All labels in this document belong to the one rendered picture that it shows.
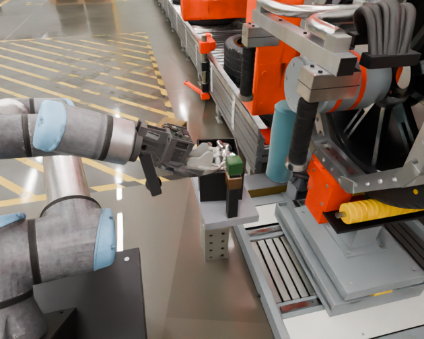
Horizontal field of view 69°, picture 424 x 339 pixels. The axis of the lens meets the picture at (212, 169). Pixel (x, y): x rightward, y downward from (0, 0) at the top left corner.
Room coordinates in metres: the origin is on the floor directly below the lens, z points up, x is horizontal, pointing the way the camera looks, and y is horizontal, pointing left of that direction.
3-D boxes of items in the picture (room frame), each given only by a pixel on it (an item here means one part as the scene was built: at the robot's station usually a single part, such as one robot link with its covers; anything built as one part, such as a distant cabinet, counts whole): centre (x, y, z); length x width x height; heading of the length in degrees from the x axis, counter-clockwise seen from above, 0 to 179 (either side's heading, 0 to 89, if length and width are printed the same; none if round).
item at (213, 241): (0.89, -0.01, 0.21); 0.10 x 0.10 x 0.42; 13
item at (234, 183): (0.67, -0.06, 0.59); 0.04 x 0.04 x 0.04; 13
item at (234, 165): (0.67, -0.06, 0.64); 0.04 x 0.04 x 0.04; 13
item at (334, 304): (0.82, -0.52, 0.13); 0.50 x 0.36 x 0.10; 13
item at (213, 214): (0.86, -0.02, 0.44); 0.43 x 0.17 x 0.03; 13
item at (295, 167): (0.52, -0.17, 0.83); 0.04 x 0.04 x 0.16
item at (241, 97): (0.85, -0.10, 0.83); 0.04 x 0.04 x 0.16
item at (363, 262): (0.77, -0.53, 0.32); 0.40 x 0.30 x 0.28; 13
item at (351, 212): (0.64, -0.49, 0.51); 0.29 x 0.06 x 0.06; 103
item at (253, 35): (0.86, -0.13, 0.93); 0.09 x 0.05 x 0.05; 103
